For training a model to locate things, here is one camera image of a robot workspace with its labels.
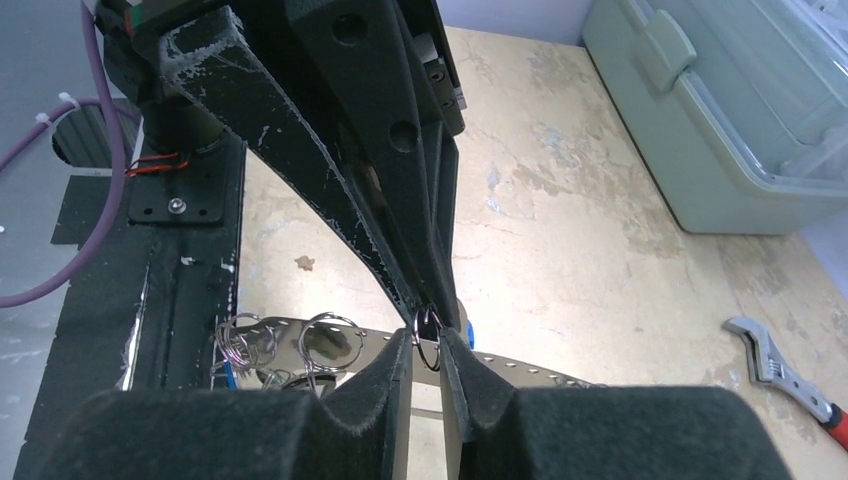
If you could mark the red handled adjustable wrench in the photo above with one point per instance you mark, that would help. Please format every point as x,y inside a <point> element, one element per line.
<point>767,367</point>

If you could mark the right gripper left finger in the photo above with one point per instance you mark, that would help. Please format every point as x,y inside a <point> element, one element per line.
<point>232,430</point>

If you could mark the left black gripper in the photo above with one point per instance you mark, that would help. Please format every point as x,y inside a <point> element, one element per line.
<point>300,83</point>

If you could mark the green translucent plastic toolbox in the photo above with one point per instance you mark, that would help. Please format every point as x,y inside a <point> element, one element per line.
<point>739,108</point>

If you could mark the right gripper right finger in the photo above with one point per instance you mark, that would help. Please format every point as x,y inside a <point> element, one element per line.
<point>596,430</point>

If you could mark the key with blue tag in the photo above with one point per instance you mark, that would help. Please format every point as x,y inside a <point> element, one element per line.
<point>469,333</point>

